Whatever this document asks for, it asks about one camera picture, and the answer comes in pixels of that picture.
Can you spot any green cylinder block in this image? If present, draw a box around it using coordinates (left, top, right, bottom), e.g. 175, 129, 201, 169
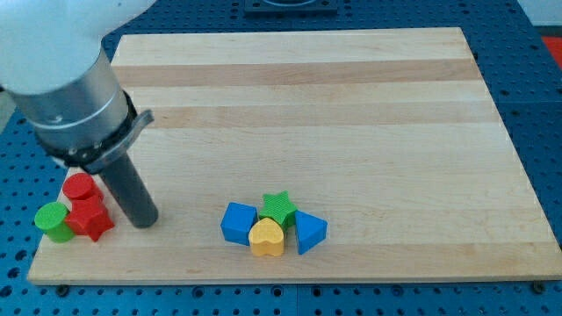
34, 202, 75, 243

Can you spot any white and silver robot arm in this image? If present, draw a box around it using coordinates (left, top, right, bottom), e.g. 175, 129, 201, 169
1, 0, 155, 174

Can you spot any green star block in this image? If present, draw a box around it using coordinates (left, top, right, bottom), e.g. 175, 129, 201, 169
258, 190, 298, 232

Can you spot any blue cube block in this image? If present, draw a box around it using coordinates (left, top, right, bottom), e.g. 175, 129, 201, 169
220, 202, 258, 246

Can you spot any blue triangle block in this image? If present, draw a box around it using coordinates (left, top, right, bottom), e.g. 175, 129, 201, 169
295, 211, 328, 255

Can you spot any yellow heart block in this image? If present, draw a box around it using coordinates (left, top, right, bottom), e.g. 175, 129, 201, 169
249, 218, 285, 256

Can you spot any wooden board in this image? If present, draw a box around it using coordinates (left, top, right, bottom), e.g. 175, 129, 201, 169
28, 27, 561, 285

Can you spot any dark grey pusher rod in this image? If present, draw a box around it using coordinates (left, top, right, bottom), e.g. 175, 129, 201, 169
99, 154, 158, 228

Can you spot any red star block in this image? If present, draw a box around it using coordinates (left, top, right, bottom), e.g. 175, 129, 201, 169
64, 196, 115, 242

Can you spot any red cylinder block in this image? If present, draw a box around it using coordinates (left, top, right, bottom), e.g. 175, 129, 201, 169
62, 173, 104, 202

